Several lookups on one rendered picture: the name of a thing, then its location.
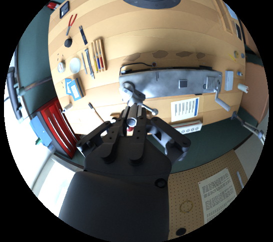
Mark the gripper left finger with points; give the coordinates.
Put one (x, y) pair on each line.
(110, 135)

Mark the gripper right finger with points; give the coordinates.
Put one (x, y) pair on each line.
(139, 139)

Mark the grey crank knob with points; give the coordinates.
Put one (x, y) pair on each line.
(133, 94)

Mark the wooden screwdriver tray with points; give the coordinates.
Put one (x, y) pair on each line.
(103, 54)

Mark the grey lever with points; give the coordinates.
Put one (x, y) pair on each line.
(220, 101)

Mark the black round knob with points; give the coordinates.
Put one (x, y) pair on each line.
(68, 42)

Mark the dark blue flat tool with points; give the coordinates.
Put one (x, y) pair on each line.
(83, 35)

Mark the grey red-tipped cylinder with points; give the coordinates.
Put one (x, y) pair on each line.
(131, 123)

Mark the dark-tipped wooden brush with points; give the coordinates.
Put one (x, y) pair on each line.
(94, 111)

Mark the plain white paper sheet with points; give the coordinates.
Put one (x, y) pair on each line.
(85, 120)

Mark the white power strip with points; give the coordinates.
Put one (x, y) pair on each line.
(187, 128)

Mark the small white bottle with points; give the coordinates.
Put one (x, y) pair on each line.
(68, 107)

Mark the white sheet with blue stripe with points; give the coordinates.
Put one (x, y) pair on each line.
(184, 110)

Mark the red tool cabinet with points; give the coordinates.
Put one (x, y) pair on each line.
(56, 125)

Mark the blue and white booklet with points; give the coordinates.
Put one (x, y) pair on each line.
(75, 89)

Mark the brown pegboard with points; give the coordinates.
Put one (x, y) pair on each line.
(187, 182)

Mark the small blue and white card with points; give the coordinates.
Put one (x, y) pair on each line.
(67, 85)

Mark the blue box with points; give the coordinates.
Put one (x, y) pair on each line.
(40, 130)

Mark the grey wrench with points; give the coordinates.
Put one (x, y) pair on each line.
(89, 64)

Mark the small dark round cap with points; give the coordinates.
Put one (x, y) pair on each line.
(154, 64)

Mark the white bowl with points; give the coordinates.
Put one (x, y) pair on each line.
(75, 65)

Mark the white round gauge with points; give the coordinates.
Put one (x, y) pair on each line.
(61, 67)

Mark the white printed notice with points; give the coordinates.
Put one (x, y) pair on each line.
(217, 195)

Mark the black disc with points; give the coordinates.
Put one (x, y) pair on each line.
(180, 231)

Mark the grey rectangular box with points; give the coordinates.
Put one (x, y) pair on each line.
(228, 80)

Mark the white cylinder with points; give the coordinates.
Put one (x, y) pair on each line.
(242, 87)

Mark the small blue bottle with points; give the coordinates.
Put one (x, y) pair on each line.
(239, 73)

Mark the yellow pencil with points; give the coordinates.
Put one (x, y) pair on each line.
(232, 57)

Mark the small tape roll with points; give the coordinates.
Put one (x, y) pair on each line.
(236, 53)

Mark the red box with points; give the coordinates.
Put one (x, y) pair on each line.
(52, 5)

